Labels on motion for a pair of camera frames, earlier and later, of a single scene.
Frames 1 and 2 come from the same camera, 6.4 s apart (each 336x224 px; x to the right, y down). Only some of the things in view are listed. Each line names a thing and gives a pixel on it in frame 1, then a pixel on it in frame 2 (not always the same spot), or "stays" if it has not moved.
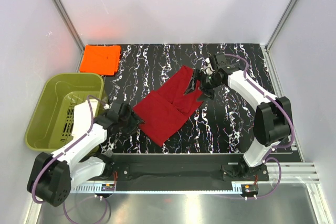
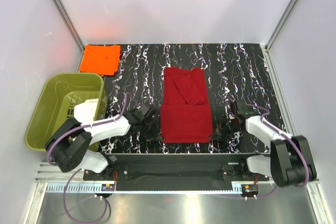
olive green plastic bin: [51, 125] stays
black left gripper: [135, 121] → [156, 134]
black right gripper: [207, 94] → [228, 136]
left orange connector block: [107, 187] stays
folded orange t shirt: [101, 59] stays
